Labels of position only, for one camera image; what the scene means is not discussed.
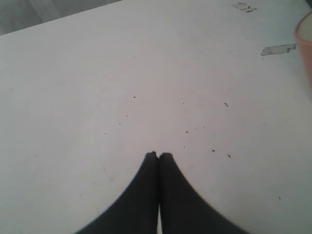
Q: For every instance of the torn tape residue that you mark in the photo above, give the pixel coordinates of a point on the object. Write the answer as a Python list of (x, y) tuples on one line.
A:
[(244, 7)]

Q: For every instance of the clear tape piece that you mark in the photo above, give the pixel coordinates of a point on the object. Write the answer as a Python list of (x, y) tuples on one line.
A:
[(281, 49)]

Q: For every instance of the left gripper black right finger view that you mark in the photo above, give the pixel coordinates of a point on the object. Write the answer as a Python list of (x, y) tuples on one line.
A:
[(182, 209)]

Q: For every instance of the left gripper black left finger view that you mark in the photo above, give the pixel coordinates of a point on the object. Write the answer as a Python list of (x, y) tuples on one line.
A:
[(136, 209)]

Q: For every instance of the terracotta ceramic mug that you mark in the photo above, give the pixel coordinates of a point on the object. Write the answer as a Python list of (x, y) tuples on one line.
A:
[(303, 35)]

